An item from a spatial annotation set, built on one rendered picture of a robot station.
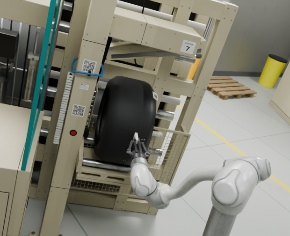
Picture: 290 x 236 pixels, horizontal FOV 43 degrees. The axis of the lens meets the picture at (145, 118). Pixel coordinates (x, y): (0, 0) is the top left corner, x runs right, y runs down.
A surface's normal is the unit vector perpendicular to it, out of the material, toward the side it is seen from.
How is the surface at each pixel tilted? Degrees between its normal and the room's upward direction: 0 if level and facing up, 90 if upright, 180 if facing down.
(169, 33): 90
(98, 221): 0
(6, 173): 90
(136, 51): 90
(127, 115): 57
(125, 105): 46
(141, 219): 0
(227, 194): 82
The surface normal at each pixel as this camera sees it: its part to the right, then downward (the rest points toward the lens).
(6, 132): 0.29, -0.86
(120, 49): 0.14, 0.47
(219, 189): -0.51, 0.10
